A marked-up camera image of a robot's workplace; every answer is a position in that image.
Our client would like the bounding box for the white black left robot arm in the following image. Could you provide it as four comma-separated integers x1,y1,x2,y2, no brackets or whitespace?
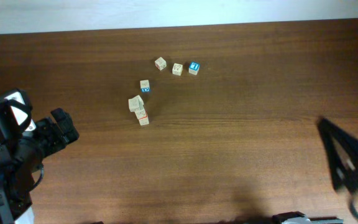
0,99,80,223

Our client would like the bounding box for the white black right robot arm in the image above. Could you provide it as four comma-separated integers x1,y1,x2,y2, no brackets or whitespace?
316,116,358,221

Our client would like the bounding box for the wooden block with shell drawing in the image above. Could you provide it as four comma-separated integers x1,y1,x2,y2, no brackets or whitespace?
136,95,144,105

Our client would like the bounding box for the wooden block blue number five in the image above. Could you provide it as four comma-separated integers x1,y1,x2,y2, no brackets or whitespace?
140,80,150,93

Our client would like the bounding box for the wooden block top left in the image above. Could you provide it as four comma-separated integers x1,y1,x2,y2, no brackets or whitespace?
154,57,167,71

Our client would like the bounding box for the wooden block top middle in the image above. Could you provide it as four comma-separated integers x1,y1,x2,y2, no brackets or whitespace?
172,63,183,76

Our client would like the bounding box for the wooden block blue top face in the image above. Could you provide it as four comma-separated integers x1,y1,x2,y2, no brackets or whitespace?
188,62,200,75

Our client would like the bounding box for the black base bracket bottom right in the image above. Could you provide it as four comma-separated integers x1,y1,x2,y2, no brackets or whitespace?
272,212,344,224

